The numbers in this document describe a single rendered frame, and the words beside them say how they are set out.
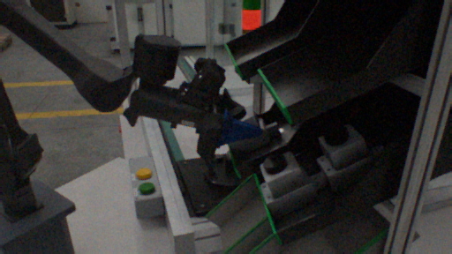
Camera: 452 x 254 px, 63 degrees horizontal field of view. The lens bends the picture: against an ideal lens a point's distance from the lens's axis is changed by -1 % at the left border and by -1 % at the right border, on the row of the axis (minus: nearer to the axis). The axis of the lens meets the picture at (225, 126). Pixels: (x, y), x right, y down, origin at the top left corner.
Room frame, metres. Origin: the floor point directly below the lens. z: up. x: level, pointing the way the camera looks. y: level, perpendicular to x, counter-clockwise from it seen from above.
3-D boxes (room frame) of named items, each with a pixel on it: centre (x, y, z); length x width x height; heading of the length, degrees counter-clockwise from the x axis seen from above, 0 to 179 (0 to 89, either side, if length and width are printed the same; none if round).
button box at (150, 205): (0.85, 0.22, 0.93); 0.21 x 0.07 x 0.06; 17
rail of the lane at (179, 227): (1.05, 0.21, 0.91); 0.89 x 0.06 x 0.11; 17
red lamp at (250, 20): (1.04, -0.07, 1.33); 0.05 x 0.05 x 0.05
